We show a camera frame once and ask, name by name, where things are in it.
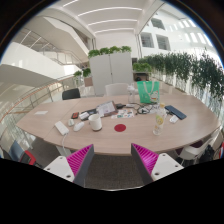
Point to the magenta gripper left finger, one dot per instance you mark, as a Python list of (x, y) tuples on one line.
[(74, 167)]

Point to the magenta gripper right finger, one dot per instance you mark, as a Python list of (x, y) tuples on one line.
[(153, 166)]

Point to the clear plastic water bottle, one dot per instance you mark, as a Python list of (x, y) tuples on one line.
[(160, 119)]

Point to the white power strip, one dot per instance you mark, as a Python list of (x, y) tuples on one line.
[(61, 128)]

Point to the white computer mouse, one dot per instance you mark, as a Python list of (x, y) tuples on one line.
[(78, 126)]

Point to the white ceramic mug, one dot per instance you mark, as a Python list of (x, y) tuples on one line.
[(95, 122)]

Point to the small white earbud case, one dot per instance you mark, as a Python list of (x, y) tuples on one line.
[(70, 122)]

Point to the red round sticker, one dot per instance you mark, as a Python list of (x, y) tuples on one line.
[(120, 127)]

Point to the red black phone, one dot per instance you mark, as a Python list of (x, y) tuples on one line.
[(75, 115)]

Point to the white chair right foreground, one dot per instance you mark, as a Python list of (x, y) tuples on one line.
[(190, 154)]

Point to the white small box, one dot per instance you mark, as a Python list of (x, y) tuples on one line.
[(174, 119)]

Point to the colourful sticker sheet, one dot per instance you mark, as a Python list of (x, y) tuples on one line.
[(123, 113)]

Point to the dark blue notebook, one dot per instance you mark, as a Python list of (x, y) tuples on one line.
[(176, 112)]

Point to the open booklet with pictures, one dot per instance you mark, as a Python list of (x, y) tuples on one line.
[(106, 109)]

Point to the grey red chair left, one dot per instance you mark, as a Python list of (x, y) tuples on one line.
[(16, 153)]

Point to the white paper sheet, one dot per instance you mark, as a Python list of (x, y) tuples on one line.
[(41, 112)]

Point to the black office chair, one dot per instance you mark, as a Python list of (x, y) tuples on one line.
[(71, 94)]

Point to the green tote bag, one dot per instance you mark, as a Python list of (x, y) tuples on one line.
[(148, 91)]

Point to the clear bottle near bag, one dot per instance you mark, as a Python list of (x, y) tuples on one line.
[(131, 93)]

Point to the white chair behind table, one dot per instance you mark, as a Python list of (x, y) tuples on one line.
[(116, 89)]

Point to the white tall cabinet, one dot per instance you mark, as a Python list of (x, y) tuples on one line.
[(109, 69)]

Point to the green hedge planter row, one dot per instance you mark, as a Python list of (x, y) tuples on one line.
[(203, 71)]

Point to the black headphones with cable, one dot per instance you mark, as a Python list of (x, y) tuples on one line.
[(145, 109)]

